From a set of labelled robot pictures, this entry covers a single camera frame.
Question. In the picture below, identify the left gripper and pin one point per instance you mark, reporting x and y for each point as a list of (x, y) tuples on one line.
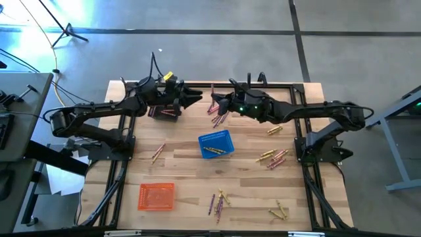
[(171, 93)]

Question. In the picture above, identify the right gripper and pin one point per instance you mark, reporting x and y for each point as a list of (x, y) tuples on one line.
[(235, 106)]

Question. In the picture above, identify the purple crayon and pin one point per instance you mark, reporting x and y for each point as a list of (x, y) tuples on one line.
[(217, 122), (211, 204), (220, 209), (210, 108)]

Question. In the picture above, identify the yellow crayon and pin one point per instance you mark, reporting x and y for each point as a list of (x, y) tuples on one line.
[(212, 150), (218, 201), (282, 209), (218, 151), (275, 129), (268, 153), (276, 214), (225, 197), (157, 157), (264, 158)]

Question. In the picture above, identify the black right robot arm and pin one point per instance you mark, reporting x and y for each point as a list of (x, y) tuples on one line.
[(312, 112)]

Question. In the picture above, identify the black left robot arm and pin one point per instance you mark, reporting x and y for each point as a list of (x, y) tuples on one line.
[(92, 108)]

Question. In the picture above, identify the black plastic basket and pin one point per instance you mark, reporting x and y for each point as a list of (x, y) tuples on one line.
[(164, 118)]

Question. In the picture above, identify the blue plastic basket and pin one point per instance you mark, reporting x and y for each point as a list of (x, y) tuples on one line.
[(227, 145)]

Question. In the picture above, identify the large black table clamp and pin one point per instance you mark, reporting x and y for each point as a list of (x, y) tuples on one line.
[(262, 78)]

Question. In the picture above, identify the orange plastic basket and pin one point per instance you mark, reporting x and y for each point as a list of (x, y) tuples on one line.
[(156, 197)]

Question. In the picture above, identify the black tripod stand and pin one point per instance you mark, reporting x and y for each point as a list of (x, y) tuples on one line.
[(67, 31)]

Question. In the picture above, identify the black desk crossbeam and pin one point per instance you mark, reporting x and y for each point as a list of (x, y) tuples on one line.
[(56, 158)]

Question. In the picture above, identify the white paper sheet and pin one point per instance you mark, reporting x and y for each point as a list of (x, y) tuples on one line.
[(62, 181)]

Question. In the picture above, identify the black desk clamp tool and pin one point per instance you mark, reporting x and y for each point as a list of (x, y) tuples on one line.
[(13, 97)]

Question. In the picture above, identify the black keyboard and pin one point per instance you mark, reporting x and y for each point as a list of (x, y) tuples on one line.
[(5, 131)]

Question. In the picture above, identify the black device green light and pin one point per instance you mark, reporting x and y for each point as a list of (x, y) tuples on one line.
[(414, 105)]

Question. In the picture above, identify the black caster wheel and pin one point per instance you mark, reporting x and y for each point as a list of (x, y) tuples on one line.
[(33, 221)]

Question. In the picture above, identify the dark grey desk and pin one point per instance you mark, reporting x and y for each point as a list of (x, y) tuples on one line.
[(13, 197)]

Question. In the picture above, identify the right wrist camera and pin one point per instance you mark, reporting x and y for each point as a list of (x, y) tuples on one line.
[(244, 93)]

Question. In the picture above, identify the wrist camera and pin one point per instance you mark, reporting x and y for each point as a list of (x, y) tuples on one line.
[(148, 88), (244, 93)]

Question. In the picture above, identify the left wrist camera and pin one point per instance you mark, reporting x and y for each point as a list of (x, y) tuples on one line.
[(148, 88)]

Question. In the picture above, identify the black aluminium table frame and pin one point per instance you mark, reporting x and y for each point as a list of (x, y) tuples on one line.
[(279, 85)]

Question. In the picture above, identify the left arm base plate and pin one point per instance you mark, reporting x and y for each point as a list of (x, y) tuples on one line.
[(108, 154)]

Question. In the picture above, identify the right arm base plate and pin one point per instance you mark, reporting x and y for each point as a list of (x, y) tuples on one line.
[(329, 154)]

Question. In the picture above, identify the silver metal bracket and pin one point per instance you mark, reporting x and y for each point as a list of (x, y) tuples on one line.
[(306, 234), (122, 233)]

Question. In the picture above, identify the grey metal table frame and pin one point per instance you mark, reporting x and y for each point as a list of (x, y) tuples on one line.
[(391, 131)]

